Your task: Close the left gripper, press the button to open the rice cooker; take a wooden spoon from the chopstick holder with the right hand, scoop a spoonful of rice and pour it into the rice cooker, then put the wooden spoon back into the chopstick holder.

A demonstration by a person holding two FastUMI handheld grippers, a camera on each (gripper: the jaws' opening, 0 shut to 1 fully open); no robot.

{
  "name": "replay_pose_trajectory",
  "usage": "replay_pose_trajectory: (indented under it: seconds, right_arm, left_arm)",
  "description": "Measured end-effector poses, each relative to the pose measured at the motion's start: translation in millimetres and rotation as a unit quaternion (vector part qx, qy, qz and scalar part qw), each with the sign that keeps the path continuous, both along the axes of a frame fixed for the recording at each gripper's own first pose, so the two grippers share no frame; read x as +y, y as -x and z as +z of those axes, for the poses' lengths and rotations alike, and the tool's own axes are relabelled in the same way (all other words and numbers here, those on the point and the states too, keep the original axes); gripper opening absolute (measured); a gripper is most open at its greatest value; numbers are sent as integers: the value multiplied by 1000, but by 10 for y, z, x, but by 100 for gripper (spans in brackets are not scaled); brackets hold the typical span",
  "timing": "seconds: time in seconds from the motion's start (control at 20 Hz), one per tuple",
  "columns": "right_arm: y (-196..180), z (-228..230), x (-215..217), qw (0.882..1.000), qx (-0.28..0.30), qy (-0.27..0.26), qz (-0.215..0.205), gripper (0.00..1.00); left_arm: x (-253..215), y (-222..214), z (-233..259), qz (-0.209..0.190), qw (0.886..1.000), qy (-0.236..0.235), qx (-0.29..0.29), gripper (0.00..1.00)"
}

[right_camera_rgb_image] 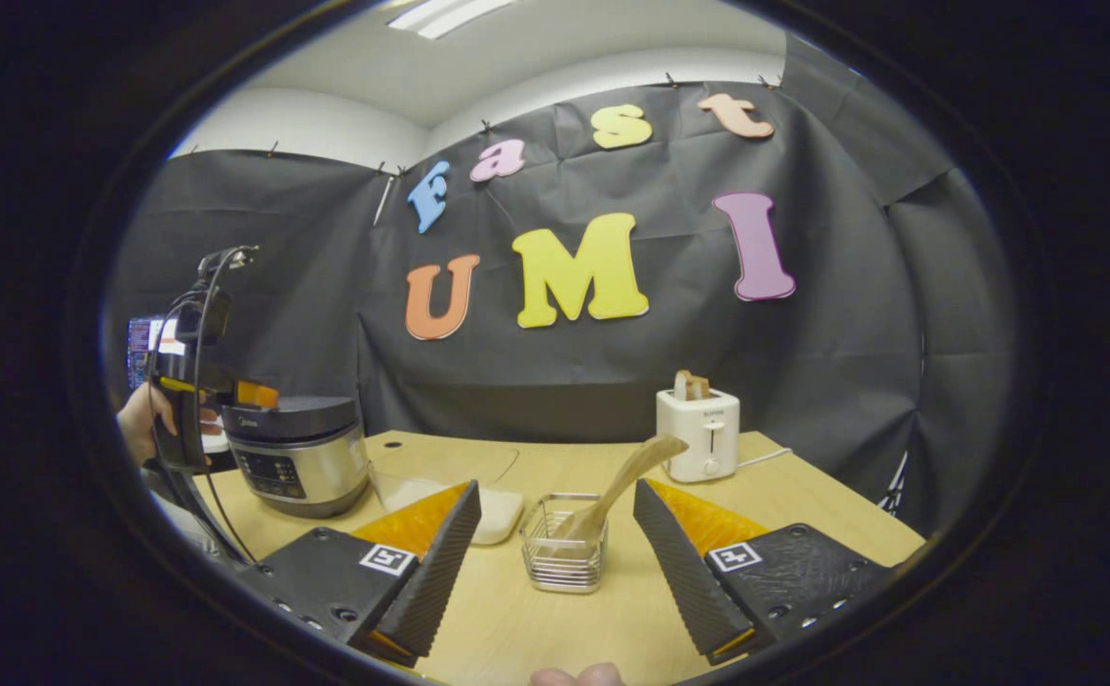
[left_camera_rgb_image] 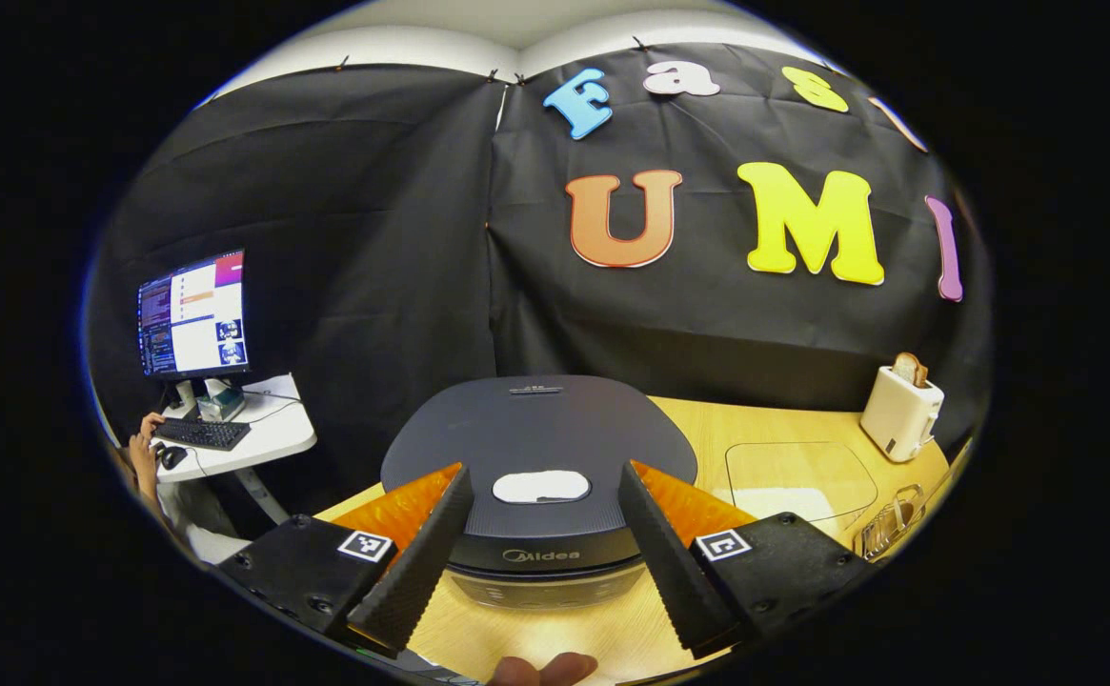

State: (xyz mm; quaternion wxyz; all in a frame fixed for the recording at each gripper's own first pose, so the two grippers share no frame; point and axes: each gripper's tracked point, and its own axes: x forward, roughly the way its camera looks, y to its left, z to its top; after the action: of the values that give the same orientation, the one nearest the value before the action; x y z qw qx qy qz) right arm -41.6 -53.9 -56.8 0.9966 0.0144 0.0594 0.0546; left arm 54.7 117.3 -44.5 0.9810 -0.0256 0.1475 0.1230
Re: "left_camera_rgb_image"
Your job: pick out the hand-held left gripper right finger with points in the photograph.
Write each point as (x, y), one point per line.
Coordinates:
(669, 572)

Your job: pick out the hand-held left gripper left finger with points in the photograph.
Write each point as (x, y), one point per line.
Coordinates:
(421, 567)

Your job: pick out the clear plastic rice container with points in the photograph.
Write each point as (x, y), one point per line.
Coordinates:
(802, 467)

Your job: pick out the silver black rice cooker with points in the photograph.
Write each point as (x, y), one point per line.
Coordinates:
(535, 429)

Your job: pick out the white side table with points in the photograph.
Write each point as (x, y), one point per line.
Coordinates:
(278, 433)

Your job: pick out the black keyboard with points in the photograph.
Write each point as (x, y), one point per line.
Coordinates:
(202, 433)

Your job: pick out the small green box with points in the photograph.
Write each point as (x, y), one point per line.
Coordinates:
(219, 402)

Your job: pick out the black computer mouse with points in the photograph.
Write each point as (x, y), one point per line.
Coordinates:
(173, 457)

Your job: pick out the white toaster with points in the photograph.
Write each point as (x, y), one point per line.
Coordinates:
(898, 419)

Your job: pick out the toasted bread slice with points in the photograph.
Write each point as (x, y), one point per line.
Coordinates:
(910, 370)

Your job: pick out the black backdrop cloth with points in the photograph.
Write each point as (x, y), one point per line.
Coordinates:
(373, 238)

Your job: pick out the computer monitor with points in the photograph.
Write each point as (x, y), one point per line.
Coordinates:
(194, 319)

